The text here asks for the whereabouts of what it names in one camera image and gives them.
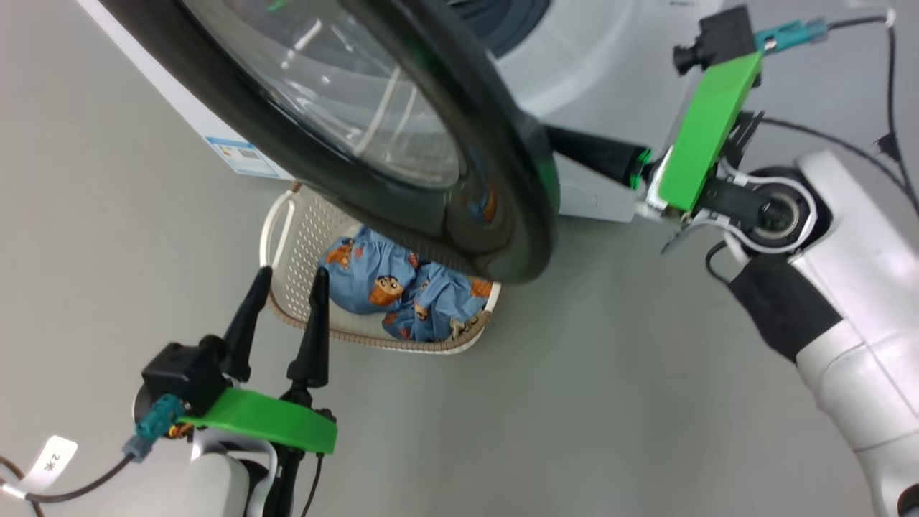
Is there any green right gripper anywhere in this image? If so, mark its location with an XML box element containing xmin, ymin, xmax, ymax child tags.
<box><xmin>544</xmin><ymin>52</ymin><xmax>765</xmax><ymax>253</ymax></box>

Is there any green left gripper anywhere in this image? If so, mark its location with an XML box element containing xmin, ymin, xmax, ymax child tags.
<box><xmin>176</xmin><ymin>266</ymin><xmax>338</xmax><ymax>460</ymax></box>

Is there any blue cartoon print garment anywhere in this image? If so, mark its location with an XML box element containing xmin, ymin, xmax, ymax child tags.
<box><xmin>318</xmin><ymin>226</ymin><xmax>495</xmax><ymax>342</ymax></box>

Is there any black round washing machine door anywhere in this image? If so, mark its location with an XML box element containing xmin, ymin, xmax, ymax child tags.
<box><xmin>101</xmin><ymin>0</ymin><xmax>561</xmax><ymax>284</ymax></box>

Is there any white front-load washing machine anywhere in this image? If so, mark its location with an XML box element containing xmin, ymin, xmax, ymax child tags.
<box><xmin>75</xmin><ymin>0</ymin><xmax>726</xmax><ymax>223</ymax></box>

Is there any cream perforated laundry basket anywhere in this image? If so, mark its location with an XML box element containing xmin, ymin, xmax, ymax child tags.
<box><xmin>258</xmin><ymin>183</ymin><xmax>502</xmax><ymax>355</ymax></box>

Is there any blue energy label sticker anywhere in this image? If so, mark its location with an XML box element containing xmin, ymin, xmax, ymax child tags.
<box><xmin>205</xmin><ymin>135</ymin><xmax>284</xmax><ymax>180</ymax></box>

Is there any thin black cable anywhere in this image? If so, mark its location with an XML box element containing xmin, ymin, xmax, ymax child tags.
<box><xmin>300</xmin><ymin>452</ymin><xmax>325</xmax><ymax>517</ymax></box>
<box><xmin>757</xmin><ymin>115</ymin><xmax>919</xmax><ymax>216</ymax></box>

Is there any black cable teal connector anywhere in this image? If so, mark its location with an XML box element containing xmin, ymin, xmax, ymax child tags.
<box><xmin>0</xmin><ymin>393</ymin><xmax>186</xmax><ymax>517</ymax></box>
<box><xmin>754</xmin><ymin>7</ymin><xmax>919</xmax><ymax>216</ymax></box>

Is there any white cable label tag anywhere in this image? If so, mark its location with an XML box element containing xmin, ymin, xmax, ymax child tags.
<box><xmin>22</xmin><ymin>434</ymin><xmax>78</xmax><ymax>496</ymax></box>

